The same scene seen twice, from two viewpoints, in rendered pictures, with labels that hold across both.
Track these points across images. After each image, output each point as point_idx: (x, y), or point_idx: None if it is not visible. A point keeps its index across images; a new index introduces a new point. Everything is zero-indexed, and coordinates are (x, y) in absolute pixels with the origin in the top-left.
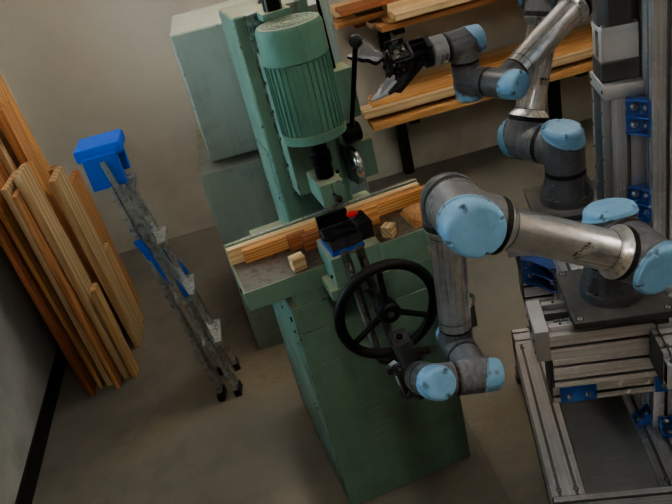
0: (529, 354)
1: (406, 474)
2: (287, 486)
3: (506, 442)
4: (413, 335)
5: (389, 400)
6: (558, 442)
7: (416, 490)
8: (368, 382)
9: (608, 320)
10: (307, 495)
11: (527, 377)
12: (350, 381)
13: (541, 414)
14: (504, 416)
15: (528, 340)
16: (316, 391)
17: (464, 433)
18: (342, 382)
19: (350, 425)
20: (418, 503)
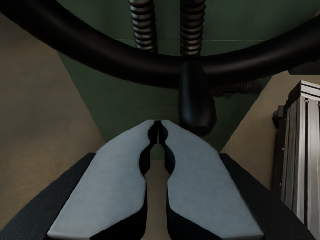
0: (312, 111)
1: (161, 156)
2: (84, 120)
3: (245, 161)
4: (262, 50)
5: (164, 112)
6: (319, 235)
7: (164, 168)
8: (143, 87)
9: None
10: (92, 134)
11: (304, 134)
12: (118, 78)
13: (308, 185)
14: (252, 138)
15: (314, 96)
16: (68, 74)
17: (220, 149)
18: (106, 75)
19: (115, 118)
20: (160, 181)
